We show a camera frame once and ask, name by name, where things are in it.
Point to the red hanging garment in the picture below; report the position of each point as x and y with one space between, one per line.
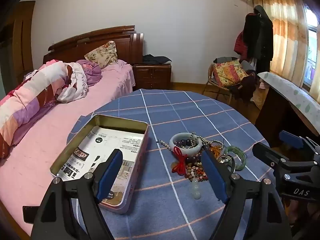
241 43

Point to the brown wooden wardrobe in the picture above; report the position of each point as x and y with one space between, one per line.
20 45

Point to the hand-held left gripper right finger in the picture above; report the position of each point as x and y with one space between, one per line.
215 177

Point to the white leaf print cover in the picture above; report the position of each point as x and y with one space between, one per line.
295 92

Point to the striped orange curtain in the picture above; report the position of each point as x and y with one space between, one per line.
282 30

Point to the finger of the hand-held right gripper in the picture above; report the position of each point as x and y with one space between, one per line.
291 138
271 155

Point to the dark wooden headboard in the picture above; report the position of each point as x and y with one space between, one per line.
75 47

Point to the floral pillow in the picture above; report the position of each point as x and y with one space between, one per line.
102 53

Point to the printed paper sheet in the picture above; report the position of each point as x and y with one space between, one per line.
120 145

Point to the colourful patchwork cushion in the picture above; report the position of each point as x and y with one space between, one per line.
228 72

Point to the dark folded clothes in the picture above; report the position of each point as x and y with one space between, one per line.
156 59

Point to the bed with pink sheet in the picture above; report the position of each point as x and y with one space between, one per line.
50 135

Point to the wooden chair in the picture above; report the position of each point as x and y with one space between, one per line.
212 87

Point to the black hanging coat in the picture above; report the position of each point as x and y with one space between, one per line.
260 37

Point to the white jade bangle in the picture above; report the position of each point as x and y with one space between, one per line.
175 145

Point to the window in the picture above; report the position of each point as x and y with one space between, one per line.
312 55

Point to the rectangular metal tin box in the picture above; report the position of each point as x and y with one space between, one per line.
120 122

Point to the dark clothes pile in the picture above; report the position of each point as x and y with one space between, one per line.
246 86

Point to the green jade bangle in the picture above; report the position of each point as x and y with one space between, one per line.
240 153

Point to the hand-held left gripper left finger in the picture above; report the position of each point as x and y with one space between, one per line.
110 177

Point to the purple blanket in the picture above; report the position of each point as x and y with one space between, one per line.
92 71

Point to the blue plaid tablecloth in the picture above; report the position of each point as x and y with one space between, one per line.
175 107

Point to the white gourd pendant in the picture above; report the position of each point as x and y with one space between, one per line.
197 190

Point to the dark wooden desk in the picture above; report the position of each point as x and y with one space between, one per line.
275 110

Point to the wooden nightstand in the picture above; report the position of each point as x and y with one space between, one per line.
152 76

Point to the pink striped patchwork quilt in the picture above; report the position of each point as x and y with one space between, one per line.
32 97

